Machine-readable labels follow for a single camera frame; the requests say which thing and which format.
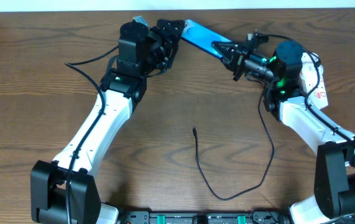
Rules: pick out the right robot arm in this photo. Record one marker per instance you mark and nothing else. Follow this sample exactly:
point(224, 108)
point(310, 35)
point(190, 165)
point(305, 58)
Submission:
point(287, 98)

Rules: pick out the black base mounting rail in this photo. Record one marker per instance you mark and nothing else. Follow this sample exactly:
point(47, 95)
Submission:
point(253, 217)

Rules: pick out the white USB charger adapter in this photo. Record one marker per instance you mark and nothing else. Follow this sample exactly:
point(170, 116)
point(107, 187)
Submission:
point(308, 72)

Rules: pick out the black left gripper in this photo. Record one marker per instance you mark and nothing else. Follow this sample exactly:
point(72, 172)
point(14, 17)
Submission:
point(167, 39)

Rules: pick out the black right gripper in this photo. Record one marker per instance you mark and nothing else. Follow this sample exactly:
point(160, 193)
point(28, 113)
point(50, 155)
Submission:
point(239, 62)

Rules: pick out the white power strip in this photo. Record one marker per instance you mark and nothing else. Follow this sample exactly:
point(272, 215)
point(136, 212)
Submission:
point(318, 97)

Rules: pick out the blue Galaxy smartphone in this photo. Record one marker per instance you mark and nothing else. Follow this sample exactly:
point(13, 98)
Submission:
point(202, 37)

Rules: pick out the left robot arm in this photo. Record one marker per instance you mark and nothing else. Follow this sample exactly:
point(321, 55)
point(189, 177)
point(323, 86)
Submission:
point(64, 190)

